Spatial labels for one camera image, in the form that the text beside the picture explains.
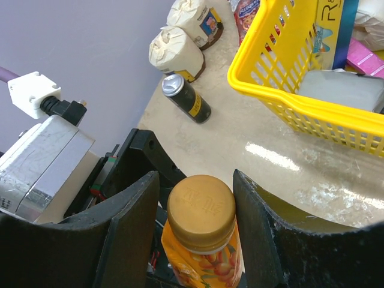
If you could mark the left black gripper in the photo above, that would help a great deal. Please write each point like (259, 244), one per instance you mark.
(140, 154)

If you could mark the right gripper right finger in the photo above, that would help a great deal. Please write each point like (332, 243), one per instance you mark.
(284, 246)

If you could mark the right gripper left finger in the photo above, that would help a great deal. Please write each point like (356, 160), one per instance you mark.
(107, 245)

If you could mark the gold bottle cap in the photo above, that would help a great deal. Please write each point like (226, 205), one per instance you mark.
(201, 213)

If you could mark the small orange juice bottle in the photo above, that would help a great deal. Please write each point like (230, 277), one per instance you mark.
(222, 268)

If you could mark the black drink can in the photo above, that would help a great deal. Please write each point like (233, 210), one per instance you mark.
(184, 96)

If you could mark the front toilet paper roll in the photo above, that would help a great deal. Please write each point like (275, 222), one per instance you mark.
(172, 51)

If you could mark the toilet paper roll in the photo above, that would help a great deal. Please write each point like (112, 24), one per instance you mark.
(172, 51)
(199, 21)

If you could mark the rear toilet paper roll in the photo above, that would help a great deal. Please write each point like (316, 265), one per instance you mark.
(199, 21)

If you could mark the red snack bag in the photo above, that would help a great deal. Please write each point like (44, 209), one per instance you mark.
(244, 12)

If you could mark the yellow plastic basket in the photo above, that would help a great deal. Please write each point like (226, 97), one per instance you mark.
(270, 65)

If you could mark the purple pack in basket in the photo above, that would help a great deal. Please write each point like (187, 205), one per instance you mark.
(364, 60)

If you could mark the blue RIO box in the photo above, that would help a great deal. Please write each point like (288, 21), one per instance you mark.
(333, 26)

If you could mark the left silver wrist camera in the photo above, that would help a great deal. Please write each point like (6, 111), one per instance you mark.
(42, 173)

